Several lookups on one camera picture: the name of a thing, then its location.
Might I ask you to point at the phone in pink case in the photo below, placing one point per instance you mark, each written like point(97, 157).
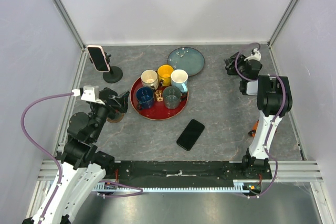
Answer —
point(98, 58)

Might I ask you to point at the cream ceramic mug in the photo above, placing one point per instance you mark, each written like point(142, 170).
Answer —
point(149, 78)

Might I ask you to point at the slotted cable duct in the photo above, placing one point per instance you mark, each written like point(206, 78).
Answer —
point(237, 187)

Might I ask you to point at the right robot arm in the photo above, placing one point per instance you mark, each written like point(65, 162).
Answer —
point(274, 100)

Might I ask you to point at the teal ceramic plate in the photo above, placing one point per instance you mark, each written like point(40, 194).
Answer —
point(188, 59)

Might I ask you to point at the orange mug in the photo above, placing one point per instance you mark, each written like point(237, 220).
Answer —
point(252, 132)

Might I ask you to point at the light blue mug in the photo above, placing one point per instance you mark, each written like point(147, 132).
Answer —
point(179, 79)

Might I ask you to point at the black folding phone stand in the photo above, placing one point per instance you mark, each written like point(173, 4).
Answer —
point(230, 64)

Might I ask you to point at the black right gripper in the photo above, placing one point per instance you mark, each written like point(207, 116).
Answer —
point(240, 59)

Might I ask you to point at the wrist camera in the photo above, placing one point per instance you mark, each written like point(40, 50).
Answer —
point(88, 93)
point(255, 55)

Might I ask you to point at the dark blue mug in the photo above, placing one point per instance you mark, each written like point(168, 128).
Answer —
point(145, 98)

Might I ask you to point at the black phone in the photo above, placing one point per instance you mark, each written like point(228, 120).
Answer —
point(190, 135)

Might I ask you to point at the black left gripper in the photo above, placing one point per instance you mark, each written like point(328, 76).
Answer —
point(121, 100)

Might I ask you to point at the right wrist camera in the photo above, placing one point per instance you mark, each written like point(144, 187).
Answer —
point(255, 55)

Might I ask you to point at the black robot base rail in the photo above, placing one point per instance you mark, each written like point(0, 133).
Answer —
point(183, 174)

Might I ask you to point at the grey-green ceramic mug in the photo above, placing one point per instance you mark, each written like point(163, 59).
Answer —
point(171, 97)

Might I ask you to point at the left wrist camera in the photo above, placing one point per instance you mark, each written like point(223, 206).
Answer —
point(88, 93)

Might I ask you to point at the yellow ceramic mug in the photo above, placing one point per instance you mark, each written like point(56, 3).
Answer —
point(164, 74)

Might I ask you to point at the black round-base phone stand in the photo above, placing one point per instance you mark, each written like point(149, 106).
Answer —
point(114, 74)

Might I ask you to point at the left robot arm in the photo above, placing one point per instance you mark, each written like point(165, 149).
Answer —
point(81, 165)

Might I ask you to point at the round red tray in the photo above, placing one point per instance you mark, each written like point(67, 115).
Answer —
point(158, 111)

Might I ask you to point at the small gold brown ornament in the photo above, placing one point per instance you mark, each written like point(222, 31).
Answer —
point(158, 95)

